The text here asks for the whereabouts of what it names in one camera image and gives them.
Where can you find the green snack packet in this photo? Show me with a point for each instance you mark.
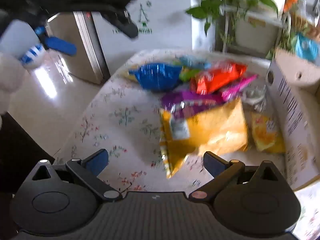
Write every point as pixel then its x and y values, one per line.
pixel 187 74

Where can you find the orange snack bag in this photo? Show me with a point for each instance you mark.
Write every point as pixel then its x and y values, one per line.
pixel 217 76

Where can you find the large yellow snack bag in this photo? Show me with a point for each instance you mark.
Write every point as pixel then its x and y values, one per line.
pixel 212 130

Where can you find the white planter pot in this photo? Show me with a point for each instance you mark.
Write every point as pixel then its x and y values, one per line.
pixel 255 33

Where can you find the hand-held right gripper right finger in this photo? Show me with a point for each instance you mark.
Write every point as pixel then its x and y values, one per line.
pixel 212 163

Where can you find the cardboard box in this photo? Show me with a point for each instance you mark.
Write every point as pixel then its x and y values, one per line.
pixel 287 100

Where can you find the purple snack bag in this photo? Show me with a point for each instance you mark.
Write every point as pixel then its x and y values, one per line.
pixel 185 100

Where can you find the light blue snack packet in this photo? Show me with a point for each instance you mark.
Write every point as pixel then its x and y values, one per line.
pixel 193 62

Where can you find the wicker basket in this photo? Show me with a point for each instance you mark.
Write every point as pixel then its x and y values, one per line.
pixel 310 27

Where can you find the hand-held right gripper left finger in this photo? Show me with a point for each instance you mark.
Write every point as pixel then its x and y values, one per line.
pixel 98 161

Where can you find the yellow waffle snack packet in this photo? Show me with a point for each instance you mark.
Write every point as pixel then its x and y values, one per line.
pixel 267 135

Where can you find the green pothos plant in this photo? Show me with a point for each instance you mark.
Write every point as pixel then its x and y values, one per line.
pixel 225 0

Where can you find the small yellow snack packet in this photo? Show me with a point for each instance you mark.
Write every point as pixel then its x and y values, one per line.
pixel 128 74

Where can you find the white plant stand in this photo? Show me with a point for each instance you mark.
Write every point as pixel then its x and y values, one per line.
pixel 250 15

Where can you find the silver foil snack packet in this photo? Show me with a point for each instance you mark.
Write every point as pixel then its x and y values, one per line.
pixel 255 96

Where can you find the teal ribbon roll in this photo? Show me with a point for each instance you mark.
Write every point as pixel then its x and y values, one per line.
pixel 306 46

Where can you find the orange flower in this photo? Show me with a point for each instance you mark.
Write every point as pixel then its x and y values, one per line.
pixel 290 1

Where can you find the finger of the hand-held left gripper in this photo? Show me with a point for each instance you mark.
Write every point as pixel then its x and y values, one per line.
pixel 60 46
pixel 122 23

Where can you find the blue snack bag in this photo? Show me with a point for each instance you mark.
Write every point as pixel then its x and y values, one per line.
pixel 157 77

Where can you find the magenta snack packet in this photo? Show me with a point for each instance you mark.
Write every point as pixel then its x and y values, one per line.
pixel 237 86

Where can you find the floral tablecloth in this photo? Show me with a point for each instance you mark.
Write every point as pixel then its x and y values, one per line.
pixel 120 110

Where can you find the white fridge with tree print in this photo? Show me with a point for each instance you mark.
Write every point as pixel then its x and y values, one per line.
pixel 160 17

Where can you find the white fuzzy cloth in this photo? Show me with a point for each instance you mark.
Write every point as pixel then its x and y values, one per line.
pixel 10 75

